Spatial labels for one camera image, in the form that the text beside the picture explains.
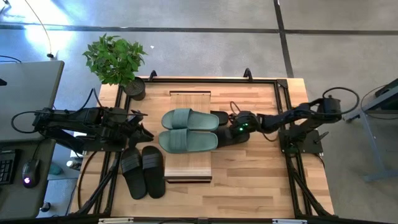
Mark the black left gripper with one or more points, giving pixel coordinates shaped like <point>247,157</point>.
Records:
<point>132,127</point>

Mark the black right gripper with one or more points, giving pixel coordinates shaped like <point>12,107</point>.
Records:
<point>245,121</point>

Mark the black rubber slide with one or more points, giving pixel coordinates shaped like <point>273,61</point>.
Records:
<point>154,183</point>
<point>225,140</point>
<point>135,183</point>
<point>221,117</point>

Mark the green rubber slide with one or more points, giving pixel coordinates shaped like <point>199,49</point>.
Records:
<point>199,121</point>
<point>199,141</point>

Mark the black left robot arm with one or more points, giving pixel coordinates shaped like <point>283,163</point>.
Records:
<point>77,116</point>

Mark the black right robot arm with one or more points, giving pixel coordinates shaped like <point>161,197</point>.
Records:
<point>295,113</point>

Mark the black table clamp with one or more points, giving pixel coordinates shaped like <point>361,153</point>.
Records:
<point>152,76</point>
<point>247,75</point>

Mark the green potted plant black pot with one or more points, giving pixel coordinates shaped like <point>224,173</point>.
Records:
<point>115,59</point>

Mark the small teal object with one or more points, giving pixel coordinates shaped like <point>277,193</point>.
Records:
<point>56,169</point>

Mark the black computer mouse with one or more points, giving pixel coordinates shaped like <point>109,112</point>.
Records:
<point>31,171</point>

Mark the grey office desk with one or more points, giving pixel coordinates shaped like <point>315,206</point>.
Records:
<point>28,93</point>

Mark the round black desk foot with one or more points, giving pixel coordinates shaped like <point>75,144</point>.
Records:
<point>45,207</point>

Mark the grey metal stand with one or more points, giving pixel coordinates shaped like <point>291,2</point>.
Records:
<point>374,146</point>

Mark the black computer keyboard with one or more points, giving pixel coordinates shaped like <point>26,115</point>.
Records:
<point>6,169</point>

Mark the wooden shelf with black frame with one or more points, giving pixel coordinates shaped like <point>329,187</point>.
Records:
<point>188,166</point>

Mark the silver metal bracket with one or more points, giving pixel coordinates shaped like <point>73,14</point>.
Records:
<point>115,220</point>
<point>289,221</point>

